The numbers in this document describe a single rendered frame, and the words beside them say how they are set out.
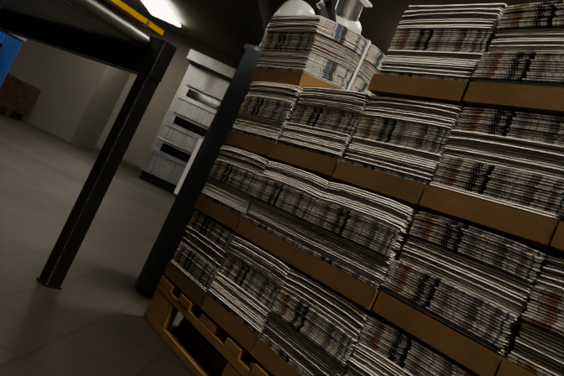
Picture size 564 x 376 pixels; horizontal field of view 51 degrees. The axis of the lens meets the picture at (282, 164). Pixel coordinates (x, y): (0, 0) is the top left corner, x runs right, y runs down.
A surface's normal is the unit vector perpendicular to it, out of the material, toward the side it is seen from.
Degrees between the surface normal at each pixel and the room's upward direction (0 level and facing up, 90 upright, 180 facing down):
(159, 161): 90
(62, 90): 90
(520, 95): 93
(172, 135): 90
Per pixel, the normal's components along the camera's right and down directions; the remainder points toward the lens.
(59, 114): -0.04, -0.10
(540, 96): -0.76, -0.35
